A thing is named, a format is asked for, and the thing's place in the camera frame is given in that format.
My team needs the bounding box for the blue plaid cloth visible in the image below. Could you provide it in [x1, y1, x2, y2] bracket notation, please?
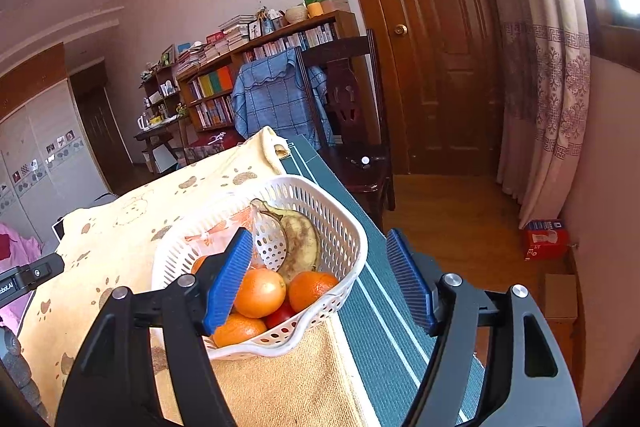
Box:
[231, 47, 328, 145]

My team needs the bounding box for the large smooth orange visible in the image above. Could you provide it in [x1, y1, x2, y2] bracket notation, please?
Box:
[233, 268, 287, 319]

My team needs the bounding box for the bumpy orange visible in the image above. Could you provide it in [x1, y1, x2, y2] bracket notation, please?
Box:
[212, 313, 267, 349]

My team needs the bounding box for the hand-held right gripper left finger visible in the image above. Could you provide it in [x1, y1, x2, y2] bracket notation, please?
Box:
[55, 227, 255, 427]

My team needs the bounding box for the person's left hand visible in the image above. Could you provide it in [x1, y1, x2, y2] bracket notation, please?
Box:
[0, 327, 41, 413]

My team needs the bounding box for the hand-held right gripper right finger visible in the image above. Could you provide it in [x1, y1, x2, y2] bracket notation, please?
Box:
[386, 228, 585, 427]

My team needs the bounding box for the red cardboard box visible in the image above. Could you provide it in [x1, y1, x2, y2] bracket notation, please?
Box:
[523, 219, 571, 261]

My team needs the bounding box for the white storage box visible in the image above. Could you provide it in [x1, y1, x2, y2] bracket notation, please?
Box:
[147, 144, 180, 174]

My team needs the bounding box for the dark brown inner door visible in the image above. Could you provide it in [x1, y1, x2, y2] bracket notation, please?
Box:
[70, 62, 136, 195]

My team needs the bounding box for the yellow paw print blanket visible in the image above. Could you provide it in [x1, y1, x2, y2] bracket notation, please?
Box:
[17, 126, 371, 427]

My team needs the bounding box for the red tomato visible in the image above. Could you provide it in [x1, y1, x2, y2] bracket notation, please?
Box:
[264, 302, 296, 330]

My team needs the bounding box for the small wooden desk shelf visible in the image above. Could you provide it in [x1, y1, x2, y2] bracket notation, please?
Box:
[140, 67, 183, 118]

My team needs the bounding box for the green striped table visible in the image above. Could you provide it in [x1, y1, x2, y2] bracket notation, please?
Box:
[280, 136, 486, 423]

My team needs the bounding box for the white wardrobe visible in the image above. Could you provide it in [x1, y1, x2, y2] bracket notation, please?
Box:
[0, 42, 113, 228]

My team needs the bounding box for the plain brown cardboard box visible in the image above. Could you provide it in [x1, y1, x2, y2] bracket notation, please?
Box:
[544, 273, 580, 323]

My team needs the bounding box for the patterned beige curtain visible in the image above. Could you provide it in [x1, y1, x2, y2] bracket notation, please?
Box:
[467, 0, 593, 230]

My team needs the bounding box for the clear plastic bag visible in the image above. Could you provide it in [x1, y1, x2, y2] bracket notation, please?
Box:
[185, 202, 261, 258]

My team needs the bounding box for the stack of books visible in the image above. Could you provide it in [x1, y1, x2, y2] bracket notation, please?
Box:
[175, 14, 258, 75]

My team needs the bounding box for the brown wooden door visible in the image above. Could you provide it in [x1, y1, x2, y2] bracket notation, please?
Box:
[325, 0, 506, 178]

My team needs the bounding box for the mandarin with stem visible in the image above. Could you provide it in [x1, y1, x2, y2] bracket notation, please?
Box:
[288, 271, 340, 314]

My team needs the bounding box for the dark wooden desk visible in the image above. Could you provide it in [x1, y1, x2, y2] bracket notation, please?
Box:
[133, 117, 193, 168]

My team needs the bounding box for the wooden bookshelf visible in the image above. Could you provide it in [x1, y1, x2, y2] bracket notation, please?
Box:
[177, 10, 361, 132]

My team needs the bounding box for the pink dotted bedcover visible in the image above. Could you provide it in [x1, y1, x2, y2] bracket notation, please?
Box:
[0, 222, 43, 338]

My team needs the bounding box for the white plastic basket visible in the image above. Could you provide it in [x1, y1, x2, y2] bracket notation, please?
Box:
[151, 175, 369, 360]

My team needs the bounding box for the red patterned box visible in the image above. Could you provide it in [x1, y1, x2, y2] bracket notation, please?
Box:
[185, 129, 246, 162]

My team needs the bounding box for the spotted yellow banana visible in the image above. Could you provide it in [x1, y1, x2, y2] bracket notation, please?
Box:
[250, 198, 322, 285]

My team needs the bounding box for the dark wooden chair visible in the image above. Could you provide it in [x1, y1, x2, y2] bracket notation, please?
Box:
[295, 29, 396, 228]

